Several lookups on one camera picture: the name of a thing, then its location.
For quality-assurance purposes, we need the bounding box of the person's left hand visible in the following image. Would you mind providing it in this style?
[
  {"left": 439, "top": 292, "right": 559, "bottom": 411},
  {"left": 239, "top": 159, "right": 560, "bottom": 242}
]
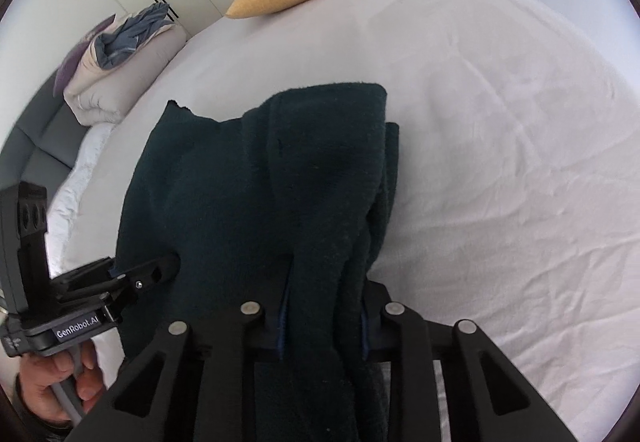
[{"left": 18, "top": 340, "right": 106, "bottom": 425}]

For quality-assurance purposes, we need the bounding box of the white pillow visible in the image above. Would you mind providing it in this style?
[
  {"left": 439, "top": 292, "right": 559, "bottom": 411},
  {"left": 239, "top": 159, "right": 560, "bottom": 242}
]
[{"left": 46, "top": 123, "right": 116, "bottom": 277}]

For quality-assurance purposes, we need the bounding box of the purple pillow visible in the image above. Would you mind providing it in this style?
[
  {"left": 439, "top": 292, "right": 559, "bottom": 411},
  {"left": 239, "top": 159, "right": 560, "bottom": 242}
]
[{"left": 53, "top": 14, "right": 116, "bottom": 97}]

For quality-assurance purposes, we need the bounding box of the blue grey crumpled cloth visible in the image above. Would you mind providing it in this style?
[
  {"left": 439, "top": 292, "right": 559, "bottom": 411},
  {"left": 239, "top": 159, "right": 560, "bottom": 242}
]
[{"left": 93, "top": 2, "right": 172, "bottom": 71}]

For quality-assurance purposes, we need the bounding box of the white bed sheet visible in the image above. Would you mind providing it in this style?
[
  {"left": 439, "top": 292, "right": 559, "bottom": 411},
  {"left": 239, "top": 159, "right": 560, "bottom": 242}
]
[{"left": 63, "top": 0, "right": 639, "bottom": 441}]

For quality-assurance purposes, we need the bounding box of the grey left gripper handle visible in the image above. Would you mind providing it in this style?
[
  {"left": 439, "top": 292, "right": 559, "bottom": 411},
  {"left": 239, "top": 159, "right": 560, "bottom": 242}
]
[{"left": 51, "top": 344, "right": 85, "bottom": 426}]

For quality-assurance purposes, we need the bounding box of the folded beige duvet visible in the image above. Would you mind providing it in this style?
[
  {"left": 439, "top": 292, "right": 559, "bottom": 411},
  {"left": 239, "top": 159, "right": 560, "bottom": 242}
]
[{"left": 63, "top": 23, "right": 188, "bottom": 127}]

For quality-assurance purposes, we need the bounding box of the dark green knit sweater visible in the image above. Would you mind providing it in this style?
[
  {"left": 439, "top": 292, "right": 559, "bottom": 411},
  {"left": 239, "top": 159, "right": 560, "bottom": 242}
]
[{"left": 115, "top": 83, "right": 399, "bottom": 441}]

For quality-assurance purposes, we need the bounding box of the dark green upholstered headboard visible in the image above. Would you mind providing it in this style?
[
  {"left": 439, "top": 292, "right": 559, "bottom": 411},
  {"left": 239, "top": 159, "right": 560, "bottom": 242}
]
[{"left": 1, "top": 72, "right": 89, "bottom": 204}]

